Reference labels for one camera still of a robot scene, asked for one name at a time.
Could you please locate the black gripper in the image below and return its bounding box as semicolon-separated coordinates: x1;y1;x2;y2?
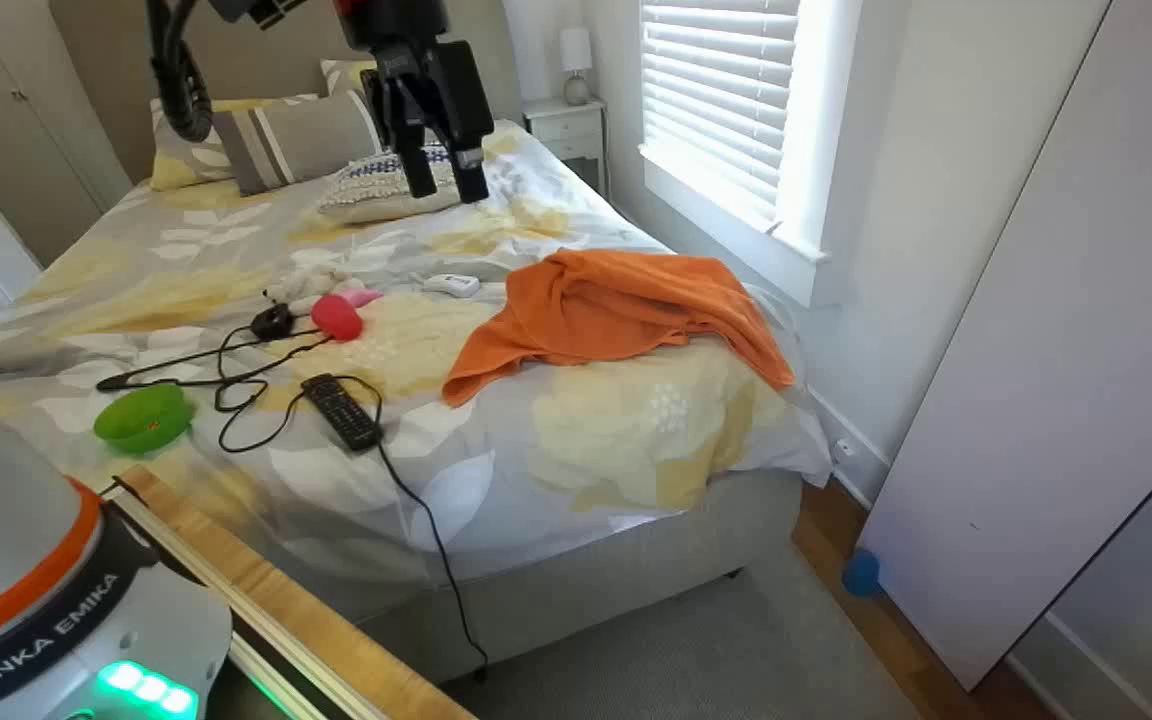
334;0;499;206

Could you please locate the black remote control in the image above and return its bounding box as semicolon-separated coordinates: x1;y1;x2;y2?
295;372;387;455

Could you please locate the white knitted pillow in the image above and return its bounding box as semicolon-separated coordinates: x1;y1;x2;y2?
314;140;490;232

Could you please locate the small white device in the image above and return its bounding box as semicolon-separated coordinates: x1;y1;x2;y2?
419;269;485;299

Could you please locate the white nightstand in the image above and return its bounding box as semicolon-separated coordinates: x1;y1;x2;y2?
519;94;614;201

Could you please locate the yellow floral pillow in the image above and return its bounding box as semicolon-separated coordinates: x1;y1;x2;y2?
316;52;386;99
150;94;249;190

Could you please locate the grey striped pillow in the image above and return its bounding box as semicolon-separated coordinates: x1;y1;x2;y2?
213;83;387;201

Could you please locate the small white lamp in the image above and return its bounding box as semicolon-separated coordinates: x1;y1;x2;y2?
558;25;601;113

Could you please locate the pink rounded toy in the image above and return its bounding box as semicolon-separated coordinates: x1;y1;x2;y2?
307;282;381;348

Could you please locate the beige headboard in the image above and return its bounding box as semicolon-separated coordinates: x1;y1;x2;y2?
49;0;530;189

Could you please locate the orange cloth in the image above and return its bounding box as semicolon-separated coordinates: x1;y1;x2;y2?
437;245;800;413

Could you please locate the small black round adapter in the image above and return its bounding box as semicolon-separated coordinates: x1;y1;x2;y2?
249;299;299;342

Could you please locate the white window blind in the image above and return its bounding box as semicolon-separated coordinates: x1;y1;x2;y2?
636;0;805;240

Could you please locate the bed with floral duvet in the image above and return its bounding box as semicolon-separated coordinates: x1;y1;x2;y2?
0;116;837;683

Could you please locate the green plastic bowl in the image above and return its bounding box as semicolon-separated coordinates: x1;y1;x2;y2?
90;380;199;460

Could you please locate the beige closet door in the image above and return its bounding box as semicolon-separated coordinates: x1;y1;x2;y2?
0;0;138;272

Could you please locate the white wardrobe panel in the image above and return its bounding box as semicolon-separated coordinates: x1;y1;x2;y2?
857;0;1152;690

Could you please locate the black cable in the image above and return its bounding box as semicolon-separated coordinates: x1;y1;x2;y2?
93;325;493;676

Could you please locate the white window frame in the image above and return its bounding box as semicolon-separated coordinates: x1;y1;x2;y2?
632;0;869;310

